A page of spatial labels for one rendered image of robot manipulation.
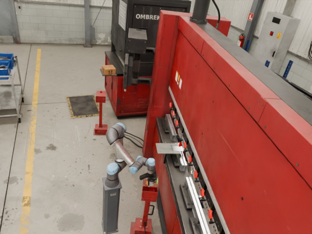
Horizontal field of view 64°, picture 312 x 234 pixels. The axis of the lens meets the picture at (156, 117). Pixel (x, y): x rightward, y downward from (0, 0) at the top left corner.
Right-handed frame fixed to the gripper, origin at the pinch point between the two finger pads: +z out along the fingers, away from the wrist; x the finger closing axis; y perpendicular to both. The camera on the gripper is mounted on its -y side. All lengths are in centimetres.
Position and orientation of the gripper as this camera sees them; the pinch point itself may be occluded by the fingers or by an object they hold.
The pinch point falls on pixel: (148, 185)
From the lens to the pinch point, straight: 270.2
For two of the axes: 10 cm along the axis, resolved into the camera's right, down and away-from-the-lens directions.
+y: 10.0, 0.4, 0.1
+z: -0.4, 8.5, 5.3
